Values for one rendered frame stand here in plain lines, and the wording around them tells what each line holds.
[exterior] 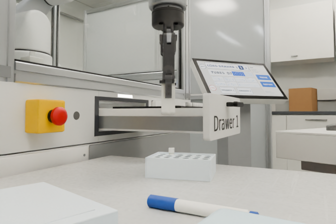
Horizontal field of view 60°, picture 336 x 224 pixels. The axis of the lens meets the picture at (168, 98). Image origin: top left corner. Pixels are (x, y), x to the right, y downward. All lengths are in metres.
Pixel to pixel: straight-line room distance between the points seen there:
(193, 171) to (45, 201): 0.33
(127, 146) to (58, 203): 0.73
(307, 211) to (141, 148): 0.72
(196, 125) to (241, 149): 1.07
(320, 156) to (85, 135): 0.60
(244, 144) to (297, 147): 0.95
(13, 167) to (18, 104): 0.13
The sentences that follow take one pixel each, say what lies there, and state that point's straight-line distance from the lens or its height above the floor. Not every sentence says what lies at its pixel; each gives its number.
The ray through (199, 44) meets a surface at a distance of 2.66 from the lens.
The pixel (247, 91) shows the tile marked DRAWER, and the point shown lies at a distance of 1.67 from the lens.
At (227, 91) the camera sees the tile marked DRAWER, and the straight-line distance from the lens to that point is 1.59.
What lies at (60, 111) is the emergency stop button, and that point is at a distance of 0.66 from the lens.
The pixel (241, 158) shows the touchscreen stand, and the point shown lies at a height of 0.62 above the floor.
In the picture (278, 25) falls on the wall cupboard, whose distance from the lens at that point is 4.20.
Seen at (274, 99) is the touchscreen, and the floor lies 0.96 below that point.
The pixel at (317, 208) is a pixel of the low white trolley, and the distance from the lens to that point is 0.44.
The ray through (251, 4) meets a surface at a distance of 2.59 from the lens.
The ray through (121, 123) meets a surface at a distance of 0.81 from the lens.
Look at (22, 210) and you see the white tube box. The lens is 0.25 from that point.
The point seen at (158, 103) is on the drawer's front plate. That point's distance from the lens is 1.11.
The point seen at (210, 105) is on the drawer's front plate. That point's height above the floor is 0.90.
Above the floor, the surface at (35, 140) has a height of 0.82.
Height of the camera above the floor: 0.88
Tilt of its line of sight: 3 degrees up
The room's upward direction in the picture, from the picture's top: straight up
